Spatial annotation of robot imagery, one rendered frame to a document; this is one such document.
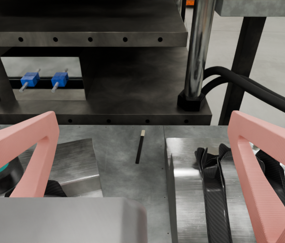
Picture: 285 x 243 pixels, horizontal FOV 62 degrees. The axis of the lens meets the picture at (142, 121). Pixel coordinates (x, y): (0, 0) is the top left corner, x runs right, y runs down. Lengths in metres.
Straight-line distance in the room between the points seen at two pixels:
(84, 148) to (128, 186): 0.15
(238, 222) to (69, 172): 0.32
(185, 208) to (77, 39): 0.63
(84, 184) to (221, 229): 0.26
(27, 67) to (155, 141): 0.52
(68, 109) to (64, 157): 0.40
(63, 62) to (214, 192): 0.65
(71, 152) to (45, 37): 0.46
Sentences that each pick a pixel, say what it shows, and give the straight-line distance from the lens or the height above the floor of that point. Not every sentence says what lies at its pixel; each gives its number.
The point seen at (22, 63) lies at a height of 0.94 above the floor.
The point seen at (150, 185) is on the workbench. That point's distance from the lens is 0.60.
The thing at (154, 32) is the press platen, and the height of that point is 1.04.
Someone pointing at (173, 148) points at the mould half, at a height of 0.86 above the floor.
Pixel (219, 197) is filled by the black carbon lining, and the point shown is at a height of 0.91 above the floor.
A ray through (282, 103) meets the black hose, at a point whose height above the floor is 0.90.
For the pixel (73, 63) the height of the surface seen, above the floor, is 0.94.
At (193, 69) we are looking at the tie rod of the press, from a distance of 0.81.
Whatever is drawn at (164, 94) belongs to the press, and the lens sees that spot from 0.96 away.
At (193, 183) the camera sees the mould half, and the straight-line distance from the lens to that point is 0.45.
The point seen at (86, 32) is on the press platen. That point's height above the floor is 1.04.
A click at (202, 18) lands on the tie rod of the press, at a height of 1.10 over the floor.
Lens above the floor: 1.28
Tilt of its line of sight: 37 degrees down
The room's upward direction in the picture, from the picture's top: straight up
